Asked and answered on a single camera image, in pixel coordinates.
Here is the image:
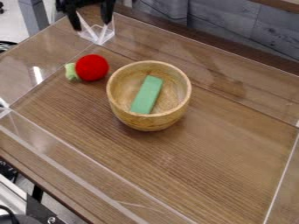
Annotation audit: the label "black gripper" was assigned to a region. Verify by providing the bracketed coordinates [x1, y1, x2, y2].
[54, 0, 116, 32]

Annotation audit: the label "red plush strawberry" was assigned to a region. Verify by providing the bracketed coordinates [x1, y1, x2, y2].
[64, 54, 109, 81]

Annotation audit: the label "wooden bowl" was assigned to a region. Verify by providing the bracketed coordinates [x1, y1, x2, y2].
[106, 60, 192, 131]

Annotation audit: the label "green rectangular block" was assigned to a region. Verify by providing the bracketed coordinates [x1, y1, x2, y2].
[129, 75, 164, 114]

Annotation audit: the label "clear acrylic tray walls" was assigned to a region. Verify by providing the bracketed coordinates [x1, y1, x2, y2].
[0, 8, 299, 224]

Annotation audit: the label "grey post upper left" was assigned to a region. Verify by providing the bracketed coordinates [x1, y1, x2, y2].
[17, 0, 49, 36]

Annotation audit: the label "black metal bracket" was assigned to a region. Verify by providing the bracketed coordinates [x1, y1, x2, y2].
[25, 195, 66, 224]

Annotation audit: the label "black cable lower left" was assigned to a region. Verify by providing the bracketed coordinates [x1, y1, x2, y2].
[0, 205, 21, 224]

